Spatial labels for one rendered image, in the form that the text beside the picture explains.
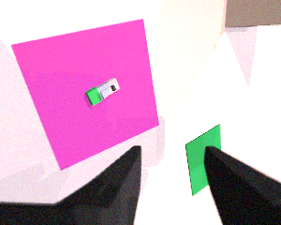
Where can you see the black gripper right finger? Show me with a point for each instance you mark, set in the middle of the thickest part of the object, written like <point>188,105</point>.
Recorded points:
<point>242,194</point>

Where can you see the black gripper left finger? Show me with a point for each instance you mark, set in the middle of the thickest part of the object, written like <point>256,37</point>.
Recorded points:
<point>110,198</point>

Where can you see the magenta square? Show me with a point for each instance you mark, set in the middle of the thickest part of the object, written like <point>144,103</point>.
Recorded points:
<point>58,70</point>

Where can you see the green square marker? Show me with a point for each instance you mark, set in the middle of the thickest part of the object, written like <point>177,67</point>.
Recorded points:
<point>195,151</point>

